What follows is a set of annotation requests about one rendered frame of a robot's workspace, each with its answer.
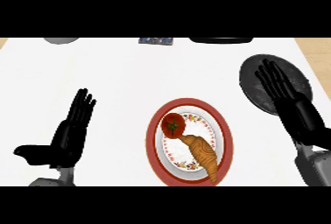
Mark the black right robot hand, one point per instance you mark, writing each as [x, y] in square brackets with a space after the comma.
[297, 113]

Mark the grey round object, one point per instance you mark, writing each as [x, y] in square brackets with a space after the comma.
[60, 40]

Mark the red tomato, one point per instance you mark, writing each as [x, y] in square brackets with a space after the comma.
[173, 125]

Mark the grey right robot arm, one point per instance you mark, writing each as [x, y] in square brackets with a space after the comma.
[314, 166]

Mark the blue patterned box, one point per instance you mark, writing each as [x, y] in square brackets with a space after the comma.
[155, 40]

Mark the golden brown croissant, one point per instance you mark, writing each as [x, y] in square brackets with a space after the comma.
[202, 153]

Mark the red rimmed floral plate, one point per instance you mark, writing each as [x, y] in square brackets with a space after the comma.
[189, 143]

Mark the dark grey pan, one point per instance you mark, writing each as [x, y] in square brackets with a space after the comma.
[258, 84]

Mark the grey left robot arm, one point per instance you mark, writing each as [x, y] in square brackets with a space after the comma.
[53, 178]

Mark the black appliance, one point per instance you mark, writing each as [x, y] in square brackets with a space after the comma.
[221, 40]

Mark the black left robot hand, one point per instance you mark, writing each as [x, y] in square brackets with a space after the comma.
[68, 137]

